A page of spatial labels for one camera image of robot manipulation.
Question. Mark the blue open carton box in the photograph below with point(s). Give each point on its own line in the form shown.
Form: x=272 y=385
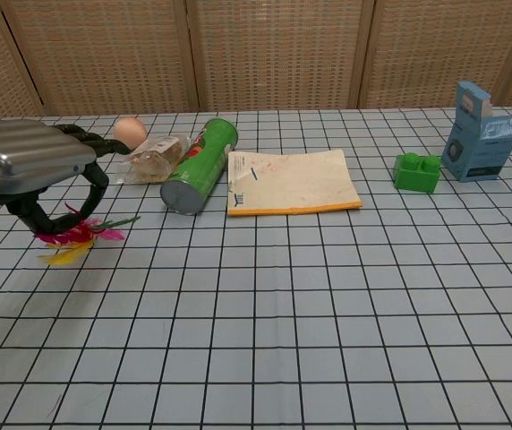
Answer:
x=477 y=134

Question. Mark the green toy brick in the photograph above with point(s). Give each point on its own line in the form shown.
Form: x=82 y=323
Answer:
x=417 y=172

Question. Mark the blue checkered tablecloth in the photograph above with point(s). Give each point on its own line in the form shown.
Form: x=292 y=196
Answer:
x=283 y=291

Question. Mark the woven folding screen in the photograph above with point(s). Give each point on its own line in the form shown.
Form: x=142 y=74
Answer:
x=256 y=54

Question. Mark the clear snack bag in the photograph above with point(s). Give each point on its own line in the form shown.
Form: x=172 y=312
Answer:
x=155 y=159

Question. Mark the green chips can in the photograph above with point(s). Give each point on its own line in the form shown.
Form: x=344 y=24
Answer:
x=200 y=168

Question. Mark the feather shuttlecock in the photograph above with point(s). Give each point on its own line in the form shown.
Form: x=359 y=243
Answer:
x=79 y=235

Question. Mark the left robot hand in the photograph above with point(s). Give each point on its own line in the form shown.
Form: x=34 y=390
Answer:
x=28 y=165

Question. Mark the brown egg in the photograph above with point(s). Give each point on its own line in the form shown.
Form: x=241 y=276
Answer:
x=129 y=131

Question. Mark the yellow notepad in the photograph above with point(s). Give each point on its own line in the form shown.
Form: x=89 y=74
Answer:
x=289 y=181

